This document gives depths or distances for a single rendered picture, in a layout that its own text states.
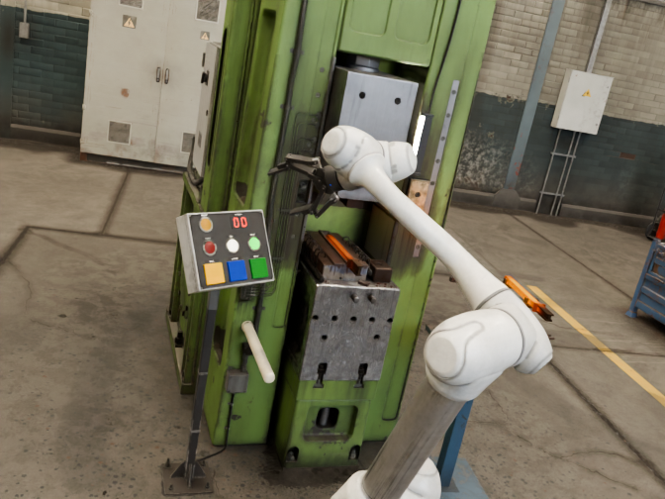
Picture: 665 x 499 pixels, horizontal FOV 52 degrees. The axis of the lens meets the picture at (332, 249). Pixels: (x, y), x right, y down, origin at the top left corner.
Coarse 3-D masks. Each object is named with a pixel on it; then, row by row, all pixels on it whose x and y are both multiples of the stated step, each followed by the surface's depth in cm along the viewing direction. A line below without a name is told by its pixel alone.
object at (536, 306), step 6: (510, 276) 305; (510, 282) 300; (516, 282) 299; (516, 288) 294; (522, 288) 293; (522, 294) 288; (528, 294) 287; (528, 300) 282; (534, 300) 281; (534, 306) 275; (540, 306) 274; (540, 312) 274; (546, 312) 269; (546, 318) 269
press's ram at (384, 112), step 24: (336, 72) 272; (360, 72) 266; (384, 72) 300; (336, 96) 270; (360, 96) 266; (384, 96) 268; (408, 96) 271; (336, 120) 268; (360, 120) 269; (384, 120) 272; (408, 120) 275
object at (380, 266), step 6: (372, 264) 298; (378, 264) 299; (384, 264) 301; (372, 270) 297; (378, 270) 295; (384, 270) 296; (390, 270) 297; (372, 276) 297; (378, 276) 296; (384, 276) 297; (390, 276) 298; (384, 282) 298
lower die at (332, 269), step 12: (312, 240) 316; (324, 240) 316; (312, 252) 301; (336, 252) 300; (324, 264) 286; (336, 264) 288; (324, 276) 288; (336, 276) 290; (348, 276) 291; (360, 276) 293
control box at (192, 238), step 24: (192, 216) 245; (216, 216) 252; (240, 216) 259; (192, 240) 243; (216, 240) 250; (240, 240) 257; (264, 240) 265; (192, 264) 243; (192, 288) 245; (216, 288) 246
